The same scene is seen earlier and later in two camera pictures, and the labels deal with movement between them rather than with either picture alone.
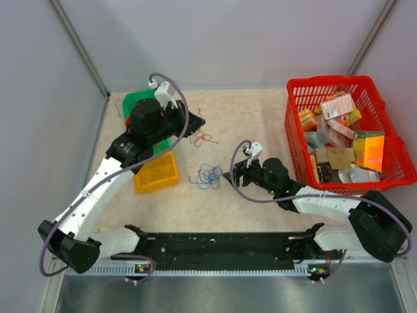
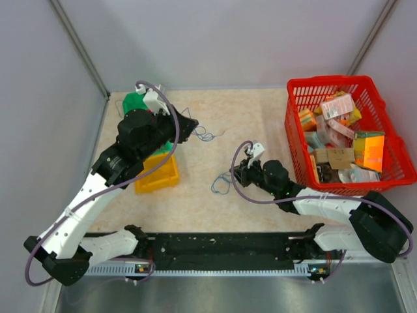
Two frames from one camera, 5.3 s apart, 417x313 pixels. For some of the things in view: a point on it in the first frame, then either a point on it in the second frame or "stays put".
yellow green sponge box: (369, 148) stays put
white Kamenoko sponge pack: (341, 129) stays put
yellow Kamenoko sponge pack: (314, 163) stays put
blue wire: (208, 175) → (200, 132)
